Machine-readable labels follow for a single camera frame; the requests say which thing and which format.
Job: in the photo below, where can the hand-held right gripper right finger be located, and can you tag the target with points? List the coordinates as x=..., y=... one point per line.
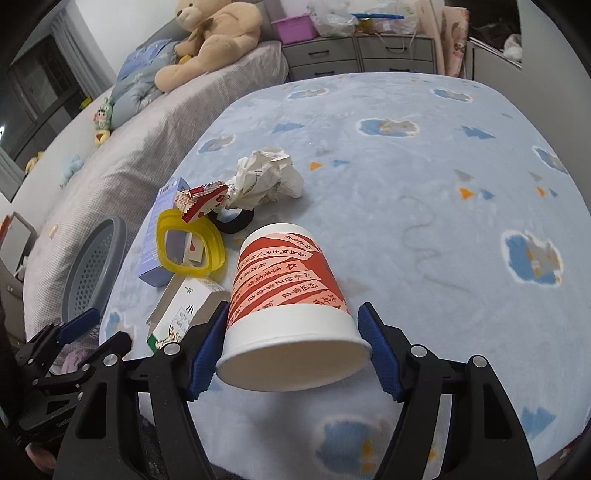
x=378, y=346

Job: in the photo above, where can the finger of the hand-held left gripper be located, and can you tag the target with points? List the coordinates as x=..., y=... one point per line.
x=115, y=342
x=81, y=321

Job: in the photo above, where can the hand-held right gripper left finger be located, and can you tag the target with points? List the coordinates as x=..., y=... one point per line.
x=203, y=360

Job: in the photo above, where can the grey perforated basket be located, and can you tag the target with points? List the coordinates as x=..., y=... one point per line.
x=92, y=267

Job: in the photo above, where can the red and white paper cup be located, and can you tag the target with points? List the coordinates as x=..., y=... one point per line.
x=277, y=286

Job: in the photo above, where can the black elastic band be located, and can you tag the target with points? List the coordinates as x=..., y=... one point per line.
x=235, y=226

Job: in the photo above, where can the white box with green print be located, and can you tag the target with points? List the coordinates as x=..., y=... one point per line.
x=194, y=295

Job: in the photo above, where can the light blue box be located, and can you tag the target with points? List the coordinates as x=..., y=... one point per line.
x=150, y=258

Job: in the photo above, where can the small beige oval object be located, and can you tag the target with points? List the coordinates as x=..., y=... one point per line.
x=52, y=230

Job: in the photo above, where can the white grey cabinet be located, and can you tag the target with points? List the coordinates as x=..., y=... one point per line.
x=16, y=240

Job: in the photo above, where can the small white red card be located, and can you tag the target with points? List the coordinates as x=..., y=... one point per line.
x=194, y=249

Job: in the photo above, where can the light blue printed blanket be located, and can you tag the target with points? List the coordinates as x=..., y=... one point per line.
x=392, y=207

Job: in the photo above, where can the small blue plush toy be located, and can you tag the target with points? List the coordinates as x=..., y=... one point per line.
x=71, y=168

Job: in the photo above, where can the grey checked bed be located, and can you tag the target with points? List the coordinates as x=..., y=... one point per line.
x=115, y=161

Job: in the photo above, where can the small yellow plush toy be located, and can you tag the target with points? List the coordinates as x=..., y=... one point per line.
x=33, y=162

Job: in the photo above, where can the crumpled white paper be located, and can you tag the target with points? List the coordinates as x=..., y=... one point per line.
x=258, y=175

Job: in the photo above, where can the small green hooded doll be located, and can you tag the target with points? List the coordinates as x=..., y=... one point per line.
x=104, y=120

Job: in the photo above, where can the dark window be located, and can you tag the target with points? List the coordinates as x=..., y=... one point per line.
x=37, y=92

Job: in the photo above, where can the light blue quilt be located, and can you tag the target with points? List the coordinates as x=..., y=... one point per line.
x=138, y=78

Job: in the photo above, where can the grey curtain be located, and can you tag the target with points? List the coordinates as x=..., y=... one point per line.
x=78, y=50

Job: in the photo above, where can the grey drawer cabinet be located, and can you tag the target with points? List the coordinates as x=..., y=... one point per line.
x=397, y=53
x=318, y=57

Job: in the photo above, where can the large beige teddy bear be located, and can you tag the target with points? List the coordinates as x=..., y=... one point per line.
x=221, y=41

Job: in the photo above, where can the pink floral cloth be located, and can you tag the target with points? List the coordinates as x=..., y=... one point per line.
x=455, y=37

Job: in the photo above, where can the purple plastic box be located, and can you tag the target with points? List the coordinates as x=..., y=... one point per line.
x=295, y=30

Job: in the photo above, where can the blue stick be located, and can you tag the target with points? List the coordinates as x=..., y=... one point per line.
x=378, y=16

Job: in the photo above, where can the clear plastic bag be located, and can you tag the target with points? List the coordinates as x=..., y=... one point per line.
x=337, y=18

